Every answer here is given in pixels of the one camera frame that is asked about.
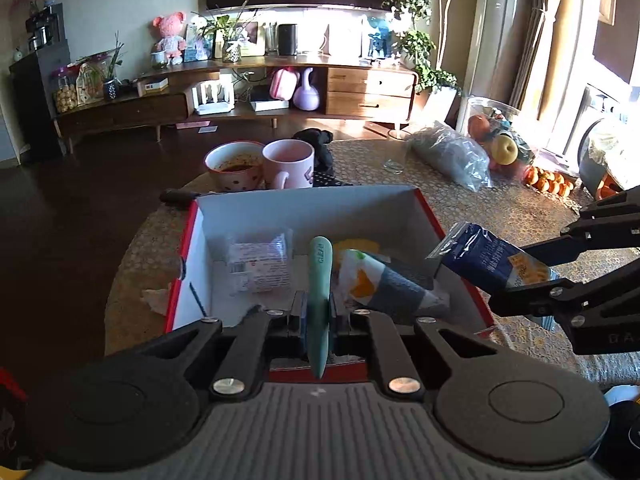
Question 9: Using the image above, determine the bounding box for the desktop with lace tablecloth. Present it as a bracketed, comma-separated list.
[104, 137, 640, 401]

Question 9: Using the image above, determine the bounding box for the blue figurine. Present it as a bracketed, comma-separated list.
[367, 15, 396, 59]

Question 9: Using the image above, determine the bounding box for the white dotted bowl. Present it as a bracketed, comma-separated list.
[204, 141, 266, 193]

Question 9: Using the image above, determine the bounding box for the green white packet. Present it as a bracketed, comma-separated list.
[507, 130, 533, 161]

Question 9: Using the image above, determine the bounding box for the grey orange appliance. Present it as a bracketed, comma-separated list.
[580, 160, 631, 201]

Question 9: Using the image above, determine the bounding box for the black cylinder speaker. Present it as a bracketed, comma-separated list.
[277, 23, 299, 57]

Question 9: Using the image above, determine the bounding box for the red cardboard box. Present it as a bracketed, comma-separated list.
[164, 184, 497, 386]

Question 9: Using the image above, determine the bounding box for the black tall cabinet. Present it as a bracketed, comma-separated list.
[9, 42, 73, 161]

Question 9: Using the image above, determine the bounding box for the blue snack packet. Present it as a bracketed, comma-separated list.
[427, 221, 561, 293]

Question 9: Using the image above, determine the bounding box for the white router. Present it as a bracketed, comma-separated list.
[192, 80, 236, 115]

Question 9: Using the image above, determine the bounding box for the wooden tv cabinet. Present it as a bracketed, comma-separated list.
[52, 55, 420, 156]

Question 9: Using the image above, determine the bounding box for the white standing air conditioner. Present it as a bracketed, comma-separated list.
[467, 0, 533, 106]

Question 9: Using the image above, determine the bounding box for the clear plastic fruit bowl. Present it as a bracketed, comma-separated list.
[457, 96, 538, 171]

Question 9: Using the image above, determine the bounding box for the clear plastic bag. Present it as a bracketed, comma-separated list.
[406, 121, 493, 193]

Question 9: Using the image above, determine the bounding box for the black cloth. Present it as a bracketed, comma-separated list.
[291, 129, 335, 171]

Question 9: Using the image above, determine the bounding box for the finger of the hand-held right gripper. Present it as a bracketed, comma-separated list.
[487, 259, 640, 318]
[517, 185, 640, 268]

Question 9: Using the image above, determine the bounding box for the crumpled tissue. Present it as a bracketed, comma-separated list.
[141, 287, 173, 316]

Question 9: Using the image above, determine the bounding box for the white printed snack packet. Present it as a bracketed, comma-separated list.
[225, 232, 293, 293]

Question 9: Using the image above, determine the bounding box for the black coffee machine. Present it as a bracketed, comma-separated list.
[25, 2, 66, 52]

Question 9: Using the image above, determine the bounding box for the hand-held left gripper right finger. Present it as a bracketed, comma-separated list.
[327, 292, 522, 403]

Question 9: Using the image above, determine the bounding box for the plant in dark vase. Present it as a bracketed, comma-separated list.
[97, 32, 126, 102]

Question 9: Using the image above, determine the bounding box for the pile of tangerines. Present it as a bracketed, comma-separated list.
[522, 165, 576, 196]

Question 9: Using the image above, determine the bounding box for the beige curtain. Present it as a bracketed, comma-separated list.
[510, 0, 571, 111]

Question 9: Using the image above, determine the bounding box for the purple vase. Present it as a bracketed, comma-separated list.
[292, 66, 321, 111]

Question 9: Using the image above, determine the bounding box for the green tube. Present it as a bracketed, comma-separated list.
[306, 236, 335, 380]

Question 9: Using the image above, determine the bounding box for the jar of round snacks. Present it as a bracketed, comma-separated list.
[52, 70, 78, 113]

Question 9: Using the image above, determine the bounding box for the orange round fruit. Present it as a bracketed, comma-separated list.
[467, 115, 493, 141]

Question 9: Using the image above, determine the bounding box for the tall potted tree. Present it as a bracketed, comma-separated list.
[385, 0, 478, 121]

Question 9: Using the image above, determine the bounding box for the white grey snack bag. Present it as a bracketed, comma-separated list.
[337, 249, 451, 317]

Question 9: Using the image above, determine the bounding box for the pink case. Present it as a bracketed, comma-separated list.
[269, 66, 300, 101]

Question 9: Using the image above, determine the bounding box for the clear gift bag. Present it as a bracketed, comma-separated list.
[75, 60, 106, 106]

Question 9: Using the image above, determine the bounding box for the black white box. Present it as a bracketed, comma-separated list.
[249, 85, 290, 112]

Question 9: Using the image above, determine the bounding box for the black remote control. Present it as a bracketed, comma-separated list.
[311, 170, 353, 188]

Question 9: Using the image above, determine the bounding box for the white flat box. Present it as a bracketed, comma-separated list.
[137, 76, 170, 96]

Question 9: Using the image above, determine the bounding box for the pale pink mug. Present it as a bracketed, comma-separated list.
[262, 139, 317, 191]

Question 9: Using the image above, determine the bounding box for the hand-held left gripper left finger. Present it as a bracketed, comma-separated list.
[102, 290, 308, 403]

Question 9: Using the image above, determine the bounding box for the white photo frame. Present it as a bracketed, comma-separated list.
[240, 21, 266, 56]

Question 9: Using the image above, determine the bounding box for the pink bear plush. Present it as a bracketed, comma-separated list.
[152, 11, 187, 66]

